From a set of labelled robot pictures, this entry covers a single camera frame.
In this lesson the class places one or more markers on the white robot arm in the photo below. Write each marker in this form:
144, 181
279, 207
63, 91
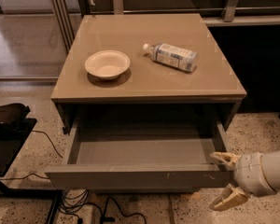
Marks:
271, 167

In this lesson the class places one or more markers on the grey top drawer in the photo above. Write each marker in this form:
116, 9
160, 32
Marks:
141, 158

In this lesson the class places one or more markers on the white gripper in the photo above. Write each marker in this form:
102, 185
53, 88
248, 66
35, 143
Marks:
249, 173

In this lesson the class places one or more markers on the white paper bowl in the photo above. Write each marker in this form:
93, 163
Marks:
107, 64

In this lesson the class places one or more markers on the grey drawer cabinet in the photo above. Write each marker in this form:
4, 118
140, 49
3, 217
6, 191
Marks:
147, 92

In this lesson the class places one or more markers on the clear plastic water bottle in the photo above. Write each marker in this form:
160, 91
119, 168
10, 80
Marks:
176, 57

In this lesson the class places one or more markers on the black equipment stand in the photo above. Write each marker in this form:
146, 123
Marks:
15, 127

